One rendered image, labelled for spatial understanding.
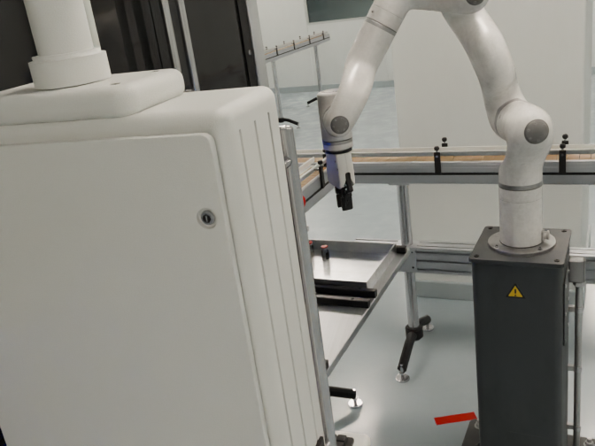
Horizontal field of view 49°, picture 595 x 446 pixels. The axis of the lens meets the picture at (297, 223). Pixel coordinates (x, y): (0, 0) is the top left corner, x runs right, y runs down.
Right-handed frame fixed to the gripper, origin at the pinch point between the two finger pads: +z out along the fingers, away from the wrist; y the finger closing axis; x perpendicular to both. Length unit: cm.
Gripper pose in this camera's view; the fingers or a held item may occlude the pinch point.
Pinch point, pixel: (344, 201)
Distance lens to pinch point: 186.5
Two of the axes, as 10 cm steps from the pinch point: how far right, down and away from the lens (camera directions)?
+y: 3.2, 2.9, -9.0
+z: 1.3, 9.3, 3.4
